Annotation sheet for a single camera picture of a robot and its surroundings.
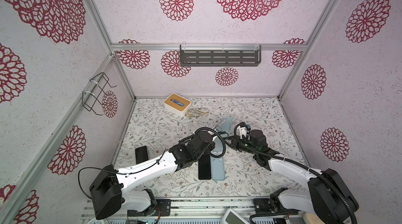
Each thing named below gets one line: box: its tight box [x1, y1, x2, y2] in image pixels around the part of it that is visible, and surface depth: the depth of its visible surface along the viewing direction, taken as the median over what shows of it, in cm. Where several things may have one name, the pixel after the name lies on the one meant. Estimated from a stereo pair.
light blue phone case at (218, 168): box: [210, 155, 226, 181], surface depth 87 cm
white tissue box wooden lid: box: [163, 93, 192, 118], surface depth 112 cm
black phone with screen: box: [198, 153, 212, 181], surface depth 87 cm
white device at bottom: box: [221, 208, 250, 224], surface depth 69 cm
